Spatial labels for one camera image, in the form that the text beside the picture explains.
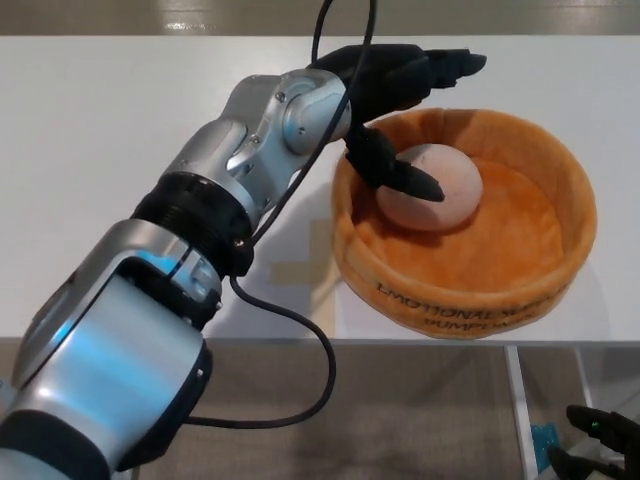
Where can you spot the beige masking tape strip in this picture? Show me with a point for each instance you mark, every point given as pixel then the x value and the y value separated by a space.
pixel 322 310
pixel 295 272

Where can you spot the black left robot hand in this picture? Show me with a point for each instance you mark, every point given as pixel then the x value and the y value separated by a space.
pixel 390 75

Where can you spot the teal patterned object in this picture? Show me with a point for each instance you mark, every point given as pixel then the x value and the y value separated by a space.
pixel 544 445

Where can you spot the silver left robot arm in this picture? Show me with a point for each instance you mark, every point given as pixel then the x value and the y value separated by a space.
pixel 125 325

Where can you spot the orange plush round plate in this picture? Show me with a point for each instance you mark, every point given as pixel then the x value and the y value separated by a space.
pixel 500 260

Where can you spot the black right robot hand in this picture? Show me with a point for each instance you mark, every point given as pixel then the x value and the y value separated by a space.
pixel 615 435

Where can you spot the pink round plush toy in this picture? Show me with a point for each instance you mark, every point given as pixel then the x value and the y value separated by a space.
pixel 450 185

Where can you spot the white table leg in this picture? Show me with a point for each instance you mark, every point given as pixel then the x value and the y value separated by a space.
pixel 585 380
pixel 520 415

